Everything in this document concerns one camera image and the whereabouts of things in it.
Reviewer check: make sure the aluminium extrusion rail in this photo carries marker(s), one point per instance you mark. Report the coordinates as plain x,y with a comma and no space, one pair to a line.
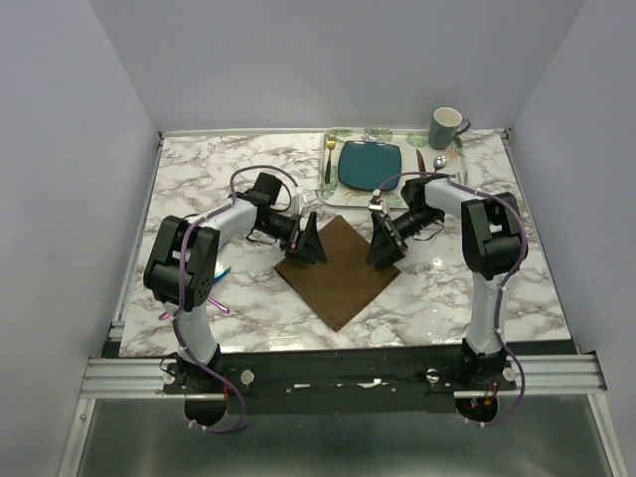
560,375

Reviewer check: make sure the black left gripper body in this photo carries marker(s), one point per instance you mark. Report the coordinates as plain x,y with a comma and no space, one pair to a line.
279,227

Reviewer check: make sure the grey-green ceramic mug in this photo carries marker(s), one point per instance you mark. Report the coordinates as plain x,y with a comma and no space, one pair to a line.
446,125

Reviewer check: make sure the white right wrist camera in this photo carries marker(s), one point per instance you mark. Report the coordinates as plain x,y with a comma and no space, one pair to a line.
377,203

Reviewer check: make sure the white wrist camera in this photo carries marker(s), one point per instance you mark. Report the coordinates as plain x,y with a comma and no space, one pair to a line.
303,199
377,203

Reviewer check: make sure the white leaf-pattern tray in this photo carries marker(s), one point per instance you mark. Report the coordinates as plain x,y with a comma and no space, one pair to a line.
336,194

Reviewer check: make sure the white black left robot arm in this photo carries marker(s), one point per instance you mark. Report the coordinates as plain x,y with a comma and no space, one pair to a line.
182,266

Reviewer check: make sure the brown wooden knife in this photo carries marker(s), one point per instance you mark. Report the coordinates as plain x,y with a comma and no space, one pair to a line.
420,162

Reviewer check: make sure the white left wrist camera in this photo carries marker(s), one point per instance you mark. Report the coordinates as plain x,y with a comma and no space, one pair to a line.
303,199

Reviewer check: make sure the teal square plate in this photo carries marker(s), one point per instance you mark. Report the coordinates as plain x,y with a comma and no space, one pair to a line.
367,166

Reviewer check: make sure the iridescent rainbow spoon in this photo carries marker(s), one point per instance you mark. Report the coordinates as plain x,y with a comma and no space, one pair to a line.
218,304

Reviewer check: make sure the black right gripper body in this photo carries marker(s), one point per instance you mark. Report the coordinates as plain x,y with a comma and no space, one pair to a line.
409,223

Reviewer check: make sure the brown cloth napkin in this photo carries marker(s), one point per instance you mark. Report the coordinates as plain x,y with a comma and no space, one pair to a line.
339,289

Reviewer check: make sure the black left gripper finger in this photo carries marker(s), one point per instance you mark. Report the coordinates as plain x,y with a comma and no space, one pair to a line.
305,254
310,236

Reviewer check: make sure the silver spoon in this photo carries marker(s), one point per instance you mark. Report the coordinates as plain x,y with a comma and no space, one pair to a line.
439,163

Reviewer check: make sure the black metal base frame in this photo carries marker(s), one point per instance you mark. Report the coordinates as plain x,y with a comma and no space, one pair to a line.
436,379

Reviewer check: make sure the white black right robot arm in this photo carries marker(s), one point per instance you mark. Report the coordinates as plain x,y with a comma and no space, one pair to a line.
493,241

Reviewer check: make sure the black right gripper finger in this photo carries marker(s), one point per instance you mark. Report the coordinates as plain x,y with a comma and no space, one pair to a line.
383,232
387,255

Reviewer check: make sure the gold fork green handle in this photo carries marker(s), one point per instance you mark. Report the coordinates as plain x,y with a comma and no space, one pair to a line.
330,143

